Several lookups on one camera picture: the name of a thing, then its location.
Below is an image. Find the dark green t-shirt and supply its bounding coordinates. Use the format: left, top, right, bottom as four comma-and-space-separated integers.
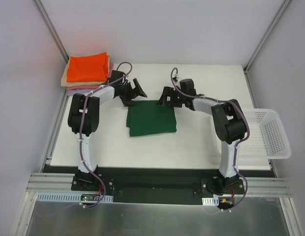
126, 100, 177, 137

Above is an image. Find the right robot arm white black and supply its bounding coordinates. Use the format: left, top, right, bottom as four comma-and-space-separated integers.
157, 78, 249, 194

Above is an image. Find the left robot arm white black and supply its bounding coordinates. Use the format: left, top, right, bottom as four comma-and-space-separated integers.
67, 70, 147, 191

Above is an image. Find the folded pink t-shirt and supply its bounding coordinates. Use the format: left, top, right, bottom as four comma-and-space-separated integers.
61, 65, 102, 90

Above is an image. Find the folded orange t-shirt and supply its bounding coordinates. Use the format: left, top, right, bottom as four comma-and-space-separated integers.
66, 53, 109, 83

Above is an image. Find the folded lavender t-shirt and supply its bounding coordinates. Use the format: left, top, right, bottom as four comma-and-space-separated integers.
67, 88, 93, 96

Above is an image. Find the folded beige t-shirt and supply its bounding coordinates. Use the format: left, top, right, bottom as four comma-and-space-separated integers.
60, 54, 111, 87

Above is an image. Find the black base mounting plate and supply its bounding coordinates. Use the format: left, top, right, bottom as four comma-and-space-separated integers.
41, 165, 277, 205

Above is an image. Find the white plastic perforated basket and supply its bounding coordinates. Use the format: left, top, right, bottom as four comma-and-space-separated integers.
238, 108, 291, 159

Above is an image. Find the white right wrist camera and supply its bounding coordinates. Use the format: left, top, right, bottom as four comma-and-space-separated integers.
172, 73, 182, 83

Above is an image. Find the left aluminium corner post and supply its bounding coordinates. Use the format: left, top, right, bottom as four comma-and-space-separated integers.
32, 0, 69, 63

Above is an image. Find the aluminium corner post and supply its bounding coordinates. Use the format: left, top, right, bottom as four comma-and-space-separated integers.
32, 0, 69, 63
243, 0, 293, 73

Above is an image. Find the right white cable duct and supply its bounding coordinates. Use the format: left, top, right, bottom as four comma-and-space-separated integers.
202, 196, 219, 207

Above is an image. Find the white cable duct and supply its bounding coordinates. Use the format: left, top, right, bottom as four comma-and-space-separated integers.
37, 193, 114, 204
202, 196, 219, 207

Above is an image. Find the left white cable duct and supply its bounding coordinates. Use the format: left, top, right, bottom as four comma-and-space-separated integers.
37, 193, 114, 204

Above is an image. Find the right aluminium corner post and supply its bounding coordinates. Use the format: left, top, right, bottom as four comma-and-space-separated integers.
243, 0, 293, 73

